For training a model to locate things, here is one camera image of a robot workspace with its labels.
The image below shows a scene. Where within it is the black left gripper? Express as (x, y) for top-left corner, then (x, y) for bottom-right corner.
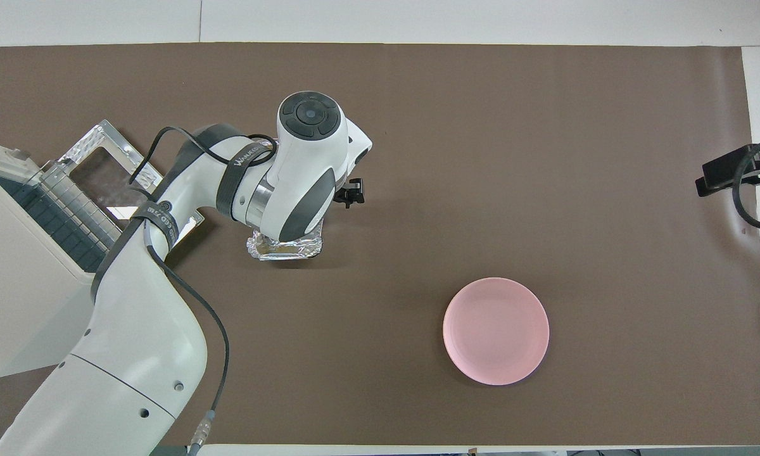
(332, 179), (365, 208)

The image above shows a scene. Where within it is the aluminium foil tray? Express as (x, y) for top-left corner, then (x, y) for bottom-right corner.
(247, 218), (325, 262)

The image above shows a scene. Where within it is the glass oven door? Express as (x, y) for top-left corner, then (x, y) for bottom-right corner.
(57, 119), (205, 254)

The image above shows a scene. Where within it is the cream toaster oven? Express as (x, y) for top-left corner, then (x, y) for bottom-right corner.
(0, 134), (111, 379)

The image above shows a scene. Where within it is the brown paper table mat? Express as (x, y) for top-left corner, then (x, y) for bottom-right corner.
(0, 43), (760, 446)

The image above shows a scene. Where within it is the pink round plate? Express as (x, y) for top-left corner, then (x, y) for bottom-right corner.
(443, 277), (550, 386)

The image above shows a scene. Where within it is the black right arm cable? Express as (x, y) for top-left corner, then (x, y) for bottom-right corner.
(731, 132), (760, 230)

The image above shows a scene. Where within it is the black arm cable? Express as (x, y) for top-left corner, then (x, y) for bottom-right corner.
(129, 127), (279, 456)
(731, 132), (760, 230)

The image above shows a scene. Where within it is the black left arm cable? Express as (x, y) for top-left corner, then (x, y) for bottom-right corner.
(129, 127), (279, 456)

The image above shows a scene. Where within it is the metal oven wire rack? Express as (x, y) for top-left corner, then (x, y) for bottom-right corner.
(0, 166), (124, 273)

